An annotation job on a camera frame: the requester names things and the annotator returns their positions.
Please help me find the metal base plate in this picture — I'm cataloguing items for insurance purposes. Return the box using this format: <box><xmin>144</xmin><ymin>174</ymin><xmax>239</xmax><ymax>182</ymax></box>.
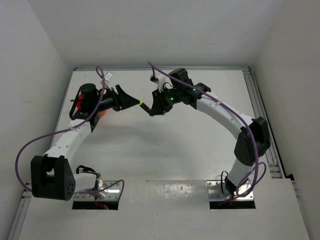
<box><xmin>73</xmin><ymin>180</ymin><xmax>123</xmax><ymax>202</ymax></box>
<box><xmin>207</xmin><ymin>180</ymin><xmax>254</xmax><ymax>202</ymax></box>

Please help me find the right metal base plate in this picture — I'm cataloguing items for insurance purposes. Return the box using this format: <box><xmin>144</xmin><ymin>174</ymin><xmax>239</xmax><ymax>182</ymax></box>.
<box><xmin>207</xmin><ymin>180</ymin><xmax>254</xmax><ymax>202</ymax></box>

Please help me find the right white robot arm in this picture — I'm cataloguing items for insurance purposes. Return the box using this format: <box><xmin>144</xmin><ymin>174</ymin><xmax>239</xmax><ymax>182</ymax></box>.
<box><xmin>145</xmin><ymin>68</ymin><xmax>271</xmax><ymax>196</ymax></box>

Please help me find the aluminium table rail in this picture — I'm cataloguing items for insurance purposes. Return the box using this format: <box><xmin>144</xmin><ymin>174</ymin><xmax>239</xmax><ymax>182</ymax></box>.
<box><xmin>8</xmin><ymin>190</ymin><xmax>32</xmax><ymax>240</ymax></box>
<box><xmin>242</xmin><ymin>67</ymin><xmax>285</xmax><ymax>179</ymax></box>

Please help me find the right aluminium table rail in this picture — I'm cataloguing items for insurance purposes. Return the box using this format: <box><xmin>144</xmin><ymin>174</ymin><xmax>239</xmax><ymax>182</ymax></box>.
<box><xmin>242</xmin><ymin>67</ymin><xmax>285</xmax><ymax>179</ymax></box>

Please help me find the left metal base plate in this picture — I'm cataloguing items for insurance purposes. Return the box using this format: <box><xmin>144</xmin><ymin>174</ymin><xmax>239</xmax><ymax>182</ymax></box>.
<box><xmin>73</xmin><ymin>180</ymin><xmax>123</xmax><ymax>202</ymax></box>

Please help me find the left aluminium table rail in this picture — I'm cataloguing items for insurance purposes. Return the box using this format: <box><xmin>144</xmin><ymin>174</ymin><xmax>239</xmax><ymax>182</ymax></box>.
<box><xmin>8</xmin><ymin>190</ymin><xmax>32</xmax><ymax>240</ymax></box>

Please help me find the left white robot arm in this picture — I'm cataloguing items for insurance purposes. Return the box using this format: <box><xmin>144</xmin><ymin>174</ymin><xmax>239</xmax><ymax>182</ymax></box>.
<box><xmin>30</xmin><ymin>83</ymin><xmax>140</xmax><ymax>201</ymax></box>

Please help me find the pink glue stick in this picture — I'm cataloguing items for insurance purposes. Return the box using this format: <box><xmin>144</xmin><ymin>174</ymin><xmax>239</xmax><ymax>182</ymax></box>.
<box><xmin>76</xmin><ymin>94</ymin><xmax>83</xmax><ymax>110</ymax></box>

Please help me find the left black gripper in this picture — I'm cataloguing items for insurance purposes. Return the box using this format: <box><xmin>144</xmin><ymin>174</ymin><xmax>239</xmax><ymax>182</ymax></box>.
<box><xmin>92</xmin><ymin>84</ymin><xmax>140</xmax><ymax>112</ymax></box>

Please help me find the orange round organizer container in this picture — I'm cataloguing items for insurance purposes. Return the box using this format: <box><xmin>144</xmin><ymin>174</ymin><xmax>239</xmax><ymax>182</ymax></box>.
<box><xmin>99</xmin><ymin>110</ymin><xmax>107</xmax><ymax>118</ymax></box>

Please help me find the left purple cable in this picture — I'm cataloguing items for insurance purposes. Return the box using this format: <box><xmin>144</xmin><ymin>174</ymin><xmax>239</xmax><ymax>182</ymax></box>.
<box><xmin>15</xmin><ymin>65</ymin><xmax>125</xmax><ymax>198</ymax></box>

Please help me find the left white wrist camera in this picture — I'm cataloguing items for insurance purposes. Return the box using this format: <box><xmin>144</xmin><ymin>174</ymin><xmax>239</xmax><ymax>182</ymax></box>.
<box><xmin>103</xmin><ymin>71</ymin><xmax>114</xmax><ymax>89</ymax></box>

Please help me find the black yellow highlighter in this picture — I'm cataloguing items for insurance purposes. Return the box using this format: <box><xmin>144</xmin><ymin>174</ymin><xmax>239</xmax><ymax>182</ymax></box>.
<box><xmin>138</xmin><ymin>99</ymin><xmax>151</xmax><ymax>114</ymax></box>

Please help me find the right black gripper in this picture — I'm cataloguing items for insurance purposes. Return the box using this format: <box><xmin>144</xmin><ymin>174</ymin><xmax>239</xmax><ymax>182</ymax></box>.
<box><xmin>150</xmin><ymin>85</ymin><xmax>182</xmax><ymax>115</ymax></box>

